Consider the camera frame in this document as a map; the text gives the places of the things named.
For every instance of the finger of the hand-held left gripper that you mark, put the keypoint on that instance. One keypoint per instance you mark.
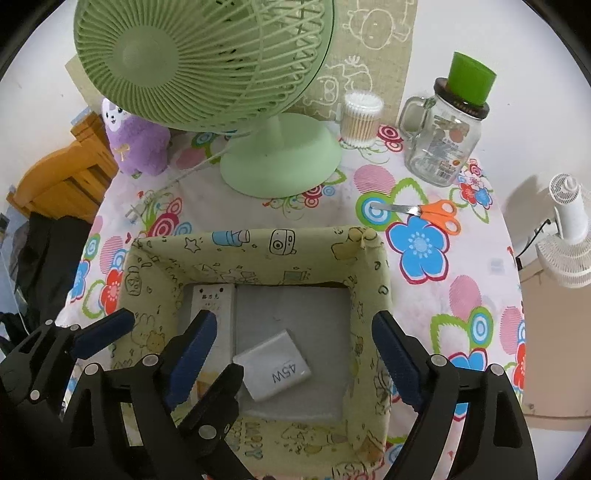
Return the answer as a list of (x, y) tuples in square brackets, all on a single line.
[(217, 401), (104, 330)]

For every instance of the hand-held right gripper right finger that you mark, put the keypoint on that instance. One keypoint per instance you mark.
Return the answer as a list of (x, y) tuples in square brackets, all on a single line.
[(395, 360)]

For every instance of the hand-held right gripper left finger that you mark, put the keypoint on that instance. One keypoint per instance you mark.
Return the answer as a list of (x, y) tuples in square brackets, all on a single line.
[(191, 360)]

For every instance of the green cartoon fabric storage basket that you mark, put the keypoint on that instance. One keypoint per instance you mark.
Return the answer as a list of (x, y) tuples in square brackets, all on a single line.
[(258, 249)]

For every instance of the white rectangular printed box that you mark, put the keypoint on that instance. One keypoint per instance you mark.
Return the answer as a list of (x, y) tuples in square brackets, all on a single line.
[(212, 297)]

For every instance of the white flat charger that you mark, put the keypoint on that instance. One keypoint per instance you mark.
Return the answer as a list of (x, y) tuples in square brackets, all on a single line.
[(272, 364)]

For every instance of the black clothing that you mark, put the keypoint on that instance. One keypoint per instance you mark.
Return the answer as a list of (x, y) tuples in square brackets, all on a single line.
[(46, 263)]

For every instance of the orange wooden furniture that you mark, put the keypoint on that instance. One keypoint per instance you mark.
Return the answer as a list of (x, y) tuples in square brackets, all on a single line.
[(60, 184)]

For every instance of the purple plush toy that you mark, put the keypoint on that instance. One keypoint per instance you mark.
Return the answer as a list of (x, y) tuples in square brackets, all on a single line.
[(138, 143)]

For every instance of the white standing fan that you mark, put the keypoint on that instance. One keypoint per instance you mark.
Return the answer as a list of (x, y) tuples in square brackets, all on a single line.
[(572, 217)]

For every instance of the clear cotton swab container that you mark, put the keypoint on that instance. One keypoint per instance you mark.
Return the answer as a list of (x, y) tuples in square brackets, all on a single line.
[(362, 122)]

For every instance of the green desk fan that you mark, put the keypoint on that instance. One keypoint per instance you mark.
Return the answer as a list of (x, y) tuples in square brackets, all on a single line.
[(184, 55)]

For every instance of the green plastic cup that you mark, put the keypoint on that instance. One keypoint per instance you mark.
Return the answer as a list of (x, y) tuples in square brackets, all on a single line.
[(471, 81)]

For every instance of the beige cartoon printed cloth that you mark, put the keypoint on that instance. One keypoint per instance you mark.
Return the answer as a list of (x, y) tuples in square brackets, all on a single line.
[(369, 55)]

